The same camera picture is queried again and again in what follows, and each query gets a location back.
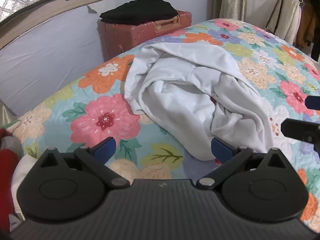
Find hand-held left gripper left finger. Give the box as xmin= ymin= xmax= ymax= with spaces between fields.
xmin=34 ymin=137 xmax=131 ymax=189

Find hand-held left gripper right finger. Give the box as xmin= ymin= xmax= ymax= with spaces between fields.
xmin=196 ymin=137 xmax=290 ymax=190

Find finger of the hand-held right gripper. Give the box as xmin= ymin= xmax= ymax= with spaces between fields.
xmin=305 ymin=95 xmax=320 ymax=111
xmin=280 ymin=118 xmax=320 ymax=153

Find white garment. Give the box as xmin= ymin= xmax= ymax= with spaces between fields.
xmin=124 ymin=41 xmax=274 ymax=161

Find black folded clothes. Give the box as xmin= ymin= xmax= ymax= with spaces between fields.
xmin=99 ymin=0 xmax=178 ymax=26

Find floral quilted bedspread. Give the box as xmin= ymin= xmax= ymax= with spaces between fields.
xmin=12 ymin=18 xmax=320 ymax=232

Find brown hanging jacket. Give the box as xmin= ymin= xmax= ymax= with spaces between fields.
xmin=296 ymin=3 xmax=317 ymax=50

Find pale pink hanging garment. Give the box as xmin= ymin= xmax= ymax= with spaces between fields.
xmin=296 ymin=4 xmax=304 ymax=43

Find cream cloth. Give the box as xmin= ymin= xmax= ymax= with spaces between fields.
xmin=10 ymin=152 xmax=38 ymax=222

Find cream hanging garment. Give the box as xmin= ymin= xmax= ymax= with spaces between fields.
xmin=266 ymin=0 xmax=301 ymax=45

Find black hanging garment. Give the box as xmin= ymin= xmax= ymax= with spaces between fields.
xmin=303 ymin=0 xmax=320 ymax=62

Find red cloth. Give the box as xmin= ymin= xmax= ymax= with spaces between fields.
xmin=0 ymin=128 xmax=23 ymax=232

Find pink suitcase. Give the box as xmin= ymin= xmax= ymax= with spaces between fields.
xmin=98 ymin=10 xmax=192 ymax=61

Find beige curtain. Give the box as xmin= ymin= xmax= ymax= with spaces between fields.
xmin=208 ymin=0 xmax=248 ymax=22

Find wooden window frame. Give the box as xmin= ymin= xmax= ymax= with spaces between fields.
xmin=0 ymin=0 xmax=208 ymax=52

